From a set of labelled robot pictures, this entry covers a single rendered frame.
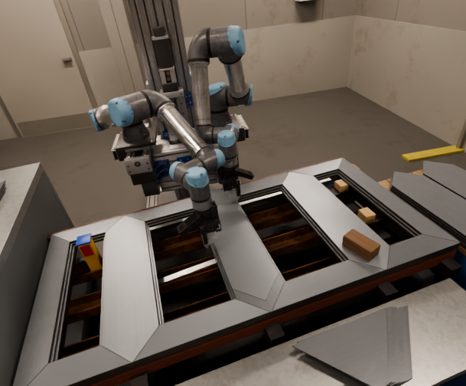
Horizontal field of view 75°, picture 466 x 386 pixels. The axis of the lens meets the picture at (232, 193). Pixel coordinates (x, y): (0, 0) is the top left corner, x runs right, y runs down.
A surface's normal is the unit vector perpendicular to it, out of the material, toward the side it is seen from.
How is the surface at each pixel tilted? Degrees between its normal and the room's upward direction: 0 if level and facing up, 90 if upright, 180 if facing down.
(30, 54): 90
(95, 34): 90
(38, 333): 0
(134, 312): 0
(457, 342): 0
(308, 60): 90
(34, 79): 90
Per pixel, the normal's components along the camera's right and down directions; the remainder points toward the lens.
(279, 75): 0.18, 0.55
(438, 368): -0.09, -0.81
